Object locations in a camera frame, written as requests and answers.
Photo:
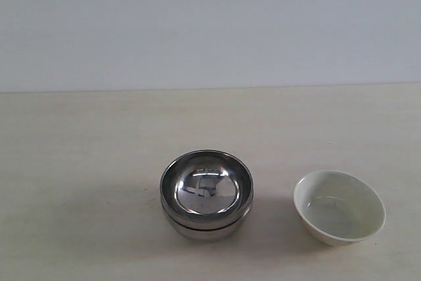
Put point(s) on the plain stainless steel bowl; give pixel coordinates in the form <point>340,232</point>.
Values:
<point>208,235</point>

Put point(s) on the white ceramic bowl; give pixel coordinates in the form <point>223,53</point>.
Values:
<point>338,208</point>

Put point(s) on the patterned stainless steel bowl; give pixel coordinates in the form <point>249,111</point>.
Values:
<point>206,189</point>

